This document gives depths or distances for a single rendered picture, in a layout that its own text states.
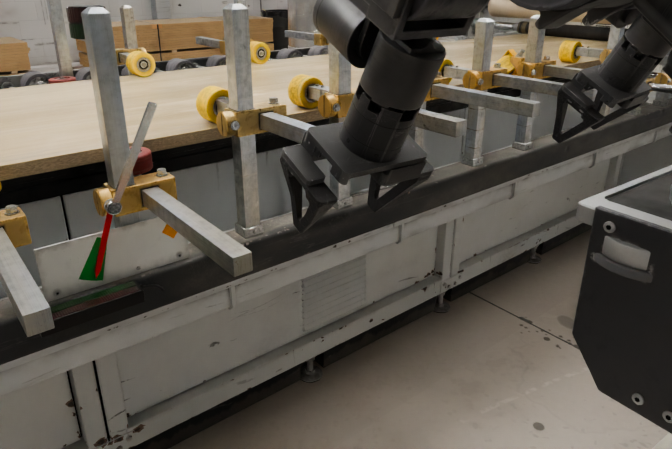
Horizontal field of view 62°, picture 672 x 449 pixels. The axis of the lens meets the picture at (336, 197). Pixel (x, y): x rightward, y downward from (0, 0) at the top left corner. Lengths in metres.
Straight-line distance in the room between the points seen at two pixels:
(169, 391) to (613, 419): 1.28
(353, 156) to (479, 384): 1.51
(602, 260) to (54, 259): 0.84
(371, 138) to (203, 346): 1.19
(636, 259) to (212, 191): 1.06
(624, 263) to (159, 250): 0.83
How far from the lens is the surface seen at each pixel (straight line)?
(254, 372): 1.70
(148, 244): 1.09
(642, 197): 0.54
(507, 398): 1.91
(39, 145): 1.26
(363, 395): 1.84
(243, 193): 1.15
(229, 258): 0.78
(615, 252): 0.48
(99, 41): 0.99
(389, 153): 0.49
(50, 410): 1.52
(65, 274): 1.06
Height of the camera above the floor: 1.22
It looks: 22 degrees down
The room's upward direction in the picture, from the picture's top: straight up
